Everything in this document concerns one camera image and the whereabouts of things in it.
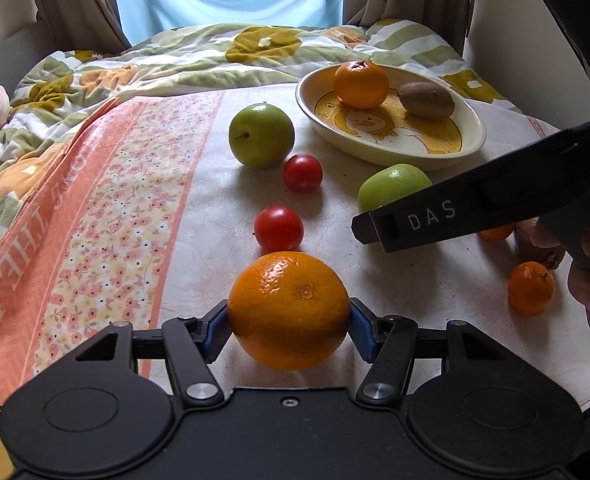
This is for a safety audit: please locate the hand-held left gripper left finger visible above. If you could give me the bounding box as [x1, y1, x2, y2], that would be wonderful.
[75, 300, 232, 408]

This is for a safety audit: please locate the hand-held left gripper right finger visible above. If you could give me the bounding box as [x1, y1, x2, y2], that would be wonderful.
[347, 297, 506, 407]

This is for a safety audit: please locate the small mandarin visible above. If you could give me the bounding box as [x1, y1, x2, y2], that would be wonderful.
[507, 261, 556, 317]
[477, 225, 516, 242]

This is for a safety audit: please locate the large orange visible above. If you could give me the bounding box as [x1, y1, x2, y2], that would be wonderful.
[227, 251, 350, 372]
[334, 60, 390, 110]

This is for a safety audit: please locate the brown kiwi with sticker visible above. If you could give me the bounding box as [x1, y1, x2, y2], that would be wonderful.
[514, 219, 566, 271]

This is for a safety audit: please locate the cream bowl with yellow print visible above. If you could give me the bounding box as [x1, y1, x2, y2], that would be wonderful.
[295, 64, 487, 172]

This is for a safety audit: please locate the red tomato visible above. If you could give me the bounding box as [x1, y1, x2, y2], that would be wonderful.
[254, 205, 304, 253]
[283, 154, 324, 194]

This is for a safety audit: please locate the green apple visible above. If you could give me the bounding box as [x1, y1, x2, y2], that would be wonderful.
[228, 103, 296, 169]
[358, 163, 433, 216]

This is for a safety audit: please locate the pink floral cloth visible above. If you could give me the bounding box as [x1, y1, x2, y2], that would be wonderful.
[0, 82, 590, 411]

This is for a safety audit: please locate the green striped floral quilt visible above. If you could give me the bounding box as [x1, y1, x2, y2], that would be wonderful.
[0, 19, 560, 281]

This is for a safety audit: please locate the grey bed headboard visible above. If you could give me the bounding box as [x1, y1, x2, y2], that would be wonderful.
[0, 22, 50, 98]

